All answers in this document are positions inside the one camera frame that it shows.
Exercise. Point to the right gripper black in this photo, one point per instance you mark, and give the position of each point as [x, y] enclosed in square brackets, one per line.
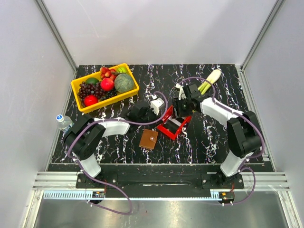
[176, 104]

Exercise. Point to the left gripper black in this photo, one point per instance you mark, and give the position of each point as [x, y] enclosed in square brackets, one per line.
[149, 109]

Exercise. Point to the red plastic card box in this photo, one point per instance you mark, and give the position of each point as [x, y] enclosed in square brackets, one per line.
[162, 129]

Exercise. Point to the brown leather card holder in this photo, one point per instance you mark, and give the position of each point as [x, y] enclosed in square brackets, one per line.
[148, 139]

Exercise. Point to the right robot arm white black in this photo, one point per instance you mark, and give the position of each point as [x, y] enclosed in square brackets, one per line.
[243, 131]

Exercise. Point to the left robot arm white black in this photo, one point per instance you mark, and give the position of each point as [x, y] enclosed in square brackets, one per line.
[85, 147]

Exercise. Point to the black marble pattern mat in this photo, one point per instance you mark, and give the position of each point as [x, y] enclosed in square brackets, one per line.
[203, 140]

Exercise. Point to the green celery stalk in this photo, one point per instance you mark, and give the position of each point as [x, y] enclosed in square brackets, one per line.
[211, 79]

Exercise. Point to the green cantaloupe melon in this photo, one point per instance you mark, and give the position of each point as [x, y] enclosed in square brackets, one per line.
[123, 83]

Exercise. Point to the red apple upper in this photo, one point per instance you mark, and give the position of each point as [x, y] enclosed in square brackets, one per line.
[107, 84]

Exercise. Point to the red apple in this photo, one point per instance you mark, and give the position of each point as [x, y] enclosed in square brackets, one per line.
[90, 100]
[107, 84]

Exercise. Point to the red apple lower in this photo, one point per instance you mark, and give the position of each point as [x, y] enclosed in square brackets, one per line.
[90, 100]

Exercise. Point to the red lychee cluster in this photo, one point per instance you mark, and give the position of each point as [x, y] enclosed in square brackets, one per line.
[107, 73]

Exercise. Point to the dark green avocado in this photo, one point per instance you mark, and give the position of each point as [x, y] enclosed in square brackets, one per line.
[92, 81]

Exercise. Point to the dark purple grape bunch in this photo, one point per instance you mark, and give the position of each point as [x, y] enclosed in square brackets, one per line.
[96, 90]

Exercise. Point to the clear plastic water bottle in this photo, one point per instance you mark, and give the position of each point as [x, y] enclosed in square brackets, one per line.
[64, 123]

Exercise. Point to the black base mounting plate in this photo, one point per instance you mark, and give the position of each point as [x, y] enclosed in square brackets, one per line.
[201, 180]

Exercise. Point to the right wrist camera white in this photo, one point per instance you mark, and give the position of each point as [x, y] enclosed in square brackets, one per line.
[181, 91]

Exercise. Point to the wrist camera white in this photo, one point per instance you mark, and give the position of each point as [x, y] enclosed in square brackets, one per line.
[181, 91]
[156, 104]

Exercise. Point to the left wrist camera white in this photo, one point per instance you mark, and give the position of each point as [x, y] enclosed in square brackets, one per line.
[156, 104]

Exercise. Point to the aluminium frame rail front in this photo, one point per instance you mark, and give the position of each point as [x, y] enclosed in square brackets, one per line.
[265, 181]

